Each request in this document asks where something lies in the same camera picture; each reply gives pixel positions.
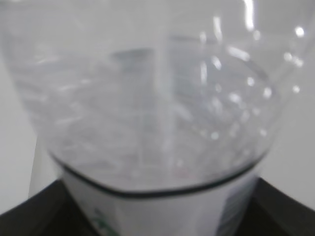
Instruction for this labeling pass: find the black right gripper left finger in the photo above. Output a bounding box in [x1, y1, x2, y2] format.
[0, 180, 98, 236]

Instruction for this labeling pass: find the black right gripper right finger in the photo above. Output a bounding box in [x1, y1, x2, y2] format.
[236, 179, 315, 236]

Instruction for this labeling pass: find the clear Nongfu Spring water bottle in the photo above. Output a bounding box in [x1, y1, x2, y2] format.
[0, 0, 315, 236]

